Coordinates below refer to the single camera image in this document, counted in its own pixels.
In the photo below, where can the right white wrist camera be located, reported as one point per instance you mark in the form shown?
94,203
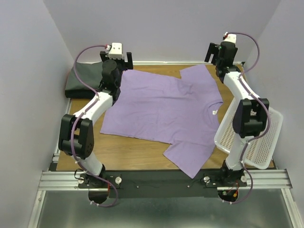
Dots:
230,37

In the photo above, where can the purple t shirt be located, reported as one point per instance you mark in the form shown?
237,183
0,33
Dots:
181,112

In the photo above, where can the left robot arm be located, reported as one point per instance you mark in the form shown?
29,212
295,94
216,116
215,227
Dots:
76,138

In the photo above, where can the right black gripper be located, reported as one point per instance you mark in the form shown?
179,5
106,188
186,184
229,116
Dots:
212,50

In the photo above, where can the white plastic laundry basket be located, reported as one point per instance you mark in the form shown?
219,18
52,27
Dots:
259,152

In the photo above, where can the aluminium extrusion rail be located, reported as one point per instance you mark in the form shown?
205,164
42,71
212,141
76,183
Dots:
65,180

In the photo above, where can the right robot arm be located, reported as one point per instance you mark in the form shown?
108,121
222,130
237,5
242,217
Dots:
251,119

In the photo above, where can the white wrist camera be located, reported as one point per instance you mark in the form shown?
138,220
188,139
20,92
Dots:
115,51
230,37

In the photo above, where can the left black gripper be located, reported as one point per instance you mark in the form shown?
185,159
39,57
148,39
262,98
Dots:
126,65

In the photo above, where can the folded dark grey t shirt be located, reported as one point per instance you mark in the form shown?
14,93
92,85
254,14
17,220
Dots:
90,74

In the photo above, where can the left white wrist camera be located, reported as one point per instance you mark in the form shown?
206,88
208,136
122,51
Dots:
115,51

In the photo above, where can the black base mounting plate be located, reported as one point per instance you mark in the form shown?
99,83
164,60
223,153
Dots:
209,183

